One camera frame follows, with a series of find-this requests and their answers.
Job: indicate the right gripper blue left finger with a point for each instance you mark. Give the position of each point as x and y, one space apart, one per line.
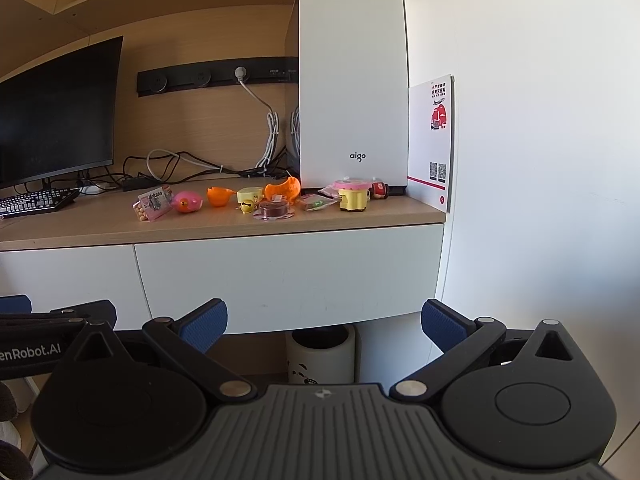
185 343

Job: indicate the red green snack packet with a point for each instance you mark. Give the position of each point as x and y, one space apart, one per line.
315 202

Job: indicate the black wall power strip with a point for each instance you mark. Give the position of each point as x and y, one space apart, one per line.
211 74

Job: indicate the brown round jelly cup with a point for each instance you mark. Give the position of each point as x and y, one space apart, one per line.
272 210

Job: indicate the white desk drawer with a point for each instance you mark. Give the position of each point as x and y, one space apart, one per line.
287 282

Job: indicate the red round figurine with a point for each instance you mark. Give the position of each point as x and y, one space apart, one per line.
379 190

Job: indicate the wooden sticks pack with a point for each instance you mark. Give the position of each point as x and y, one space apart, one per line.
153 204

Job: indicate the white panda trash bin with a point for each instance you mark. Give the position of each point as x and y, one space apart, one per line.
321 355

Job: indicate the white aigo computer case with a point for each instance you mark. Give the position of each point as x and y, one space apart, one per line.
347 102

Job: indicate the pink floral fabric piece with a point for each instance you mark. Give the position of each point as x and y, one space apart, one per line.
331 191

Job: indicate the white red QR sign board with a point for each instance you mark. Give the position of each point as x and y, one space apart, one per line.
431 142

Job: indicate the black computer monitor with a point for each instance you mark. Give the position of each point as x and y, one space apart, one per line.
59 117

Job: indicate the yellow pink cupcake toy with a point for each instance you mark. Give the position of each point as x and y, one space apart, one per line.
354 194

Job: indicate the left white drawer front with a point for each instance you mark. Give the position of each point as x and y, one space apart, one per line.
56 278

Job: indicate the orange plastic shell half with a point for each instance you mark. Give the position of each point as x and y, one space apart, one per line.
288 190

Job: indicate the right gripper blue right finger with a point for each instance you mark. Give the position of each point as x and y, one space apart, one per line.
463 343

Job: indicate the black keyboard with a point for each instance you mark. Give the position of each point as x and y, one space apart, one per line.
40 202

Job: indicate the gold bell keychain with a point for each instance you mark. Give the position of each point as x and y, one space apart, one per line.
247 206

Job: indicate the yellow cheese block toy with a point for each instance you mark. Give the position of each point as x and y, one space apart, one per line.
250 194

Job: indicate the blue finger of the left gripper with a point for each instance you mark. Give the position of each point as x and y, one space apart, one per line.
16 304

